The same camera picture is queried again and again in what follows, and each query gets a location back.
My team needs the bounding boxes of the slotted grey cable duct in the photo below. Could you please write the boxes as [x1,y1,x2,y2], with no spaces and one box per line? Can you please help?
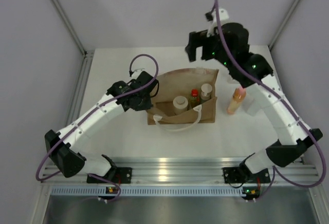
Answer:
[51,186,257,197]

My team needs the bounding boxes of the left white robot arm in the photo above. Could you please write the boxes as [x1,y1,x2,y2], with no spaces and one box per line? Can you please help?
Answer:
[45,71,159,183]

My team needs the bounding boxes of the aluminium frame post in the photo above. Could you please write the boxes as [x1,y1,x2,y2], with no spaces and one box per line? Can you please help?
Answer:
[268,0,302,51]
[50,0,86,57]

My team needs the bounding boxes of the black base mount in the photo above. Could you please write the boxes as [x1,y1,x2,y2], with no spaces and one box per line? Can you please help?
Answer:
[223,166,271,184]
[101,167,132,184]

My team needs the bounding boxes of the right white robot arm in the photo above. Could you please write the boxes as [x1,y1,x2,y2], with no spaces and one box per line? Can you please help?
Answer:
[185,6,323,183]

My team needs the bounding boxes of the left aluminium frame post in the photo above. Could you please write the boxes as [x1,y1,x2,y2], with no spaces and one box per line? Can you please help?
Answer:
[50,0,86,57]

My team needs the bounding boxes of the right aluminium frame post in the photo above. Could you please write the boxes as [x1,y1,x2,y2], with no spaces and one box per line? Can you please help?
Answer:
[268,0,302,51]

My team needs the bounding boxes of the orange bottle pink cap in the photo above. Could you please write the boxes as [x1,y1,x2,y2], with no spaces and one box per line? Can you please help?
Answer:
[227,87,246,115]

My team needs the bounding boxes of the brown canvas tote bag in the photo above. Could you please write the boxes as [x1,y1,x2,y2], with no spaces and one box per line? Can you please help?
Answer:
[147,68,219,128]

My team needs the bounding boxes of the aluminium mounting rail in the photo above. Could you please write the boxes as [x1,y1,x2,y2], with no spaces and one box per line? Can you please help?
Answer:
[40,157,320,185]

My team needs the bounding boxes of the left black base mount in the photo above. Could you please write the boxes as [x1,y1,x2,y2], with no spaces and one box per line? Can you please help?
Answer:
[101,167,132,184]

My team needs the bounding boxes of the white bottle dark cap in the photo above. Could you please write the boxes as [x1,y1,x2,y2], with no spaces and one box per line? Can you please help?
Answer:
[246,99,258,116]

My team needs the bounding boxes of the yellow bottle red cap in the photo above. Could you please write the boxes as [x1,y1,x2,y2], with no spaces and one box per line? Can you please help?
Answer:
[189,89,200,109]

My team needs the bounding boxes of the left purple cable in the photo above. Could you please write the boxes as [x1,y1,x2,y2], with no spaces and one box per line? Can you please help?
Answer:
[35,53,159,182]

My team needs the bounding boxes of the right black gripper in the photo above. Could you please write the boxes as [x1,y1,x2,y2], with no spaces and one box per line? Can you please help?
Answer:
[187,29,234,68]

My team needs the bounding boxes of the round white jar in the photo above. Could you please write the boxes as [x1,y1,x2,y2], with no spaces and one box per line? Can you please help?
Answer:
[173,96,189,115]

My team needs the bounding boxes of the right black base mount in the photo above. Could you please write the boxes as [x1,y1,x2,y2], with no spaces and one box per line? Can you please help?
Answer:
[223,166,271,184]

